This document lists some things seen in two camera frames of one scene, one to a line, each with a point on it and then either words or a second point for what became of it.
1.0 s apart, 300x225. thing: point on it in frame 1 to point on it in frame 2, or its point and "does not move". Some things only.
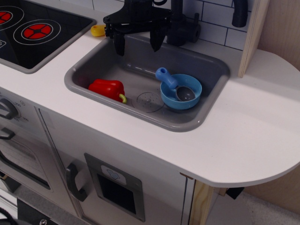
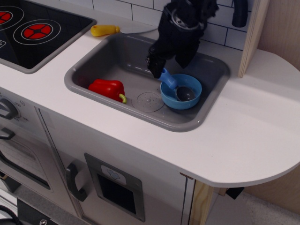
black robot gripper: [137, 16] to [181, 26]
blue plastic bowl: [169, 96] does not move
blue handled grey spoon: [183, 93] does not move
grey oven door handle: [11, 134] does not move
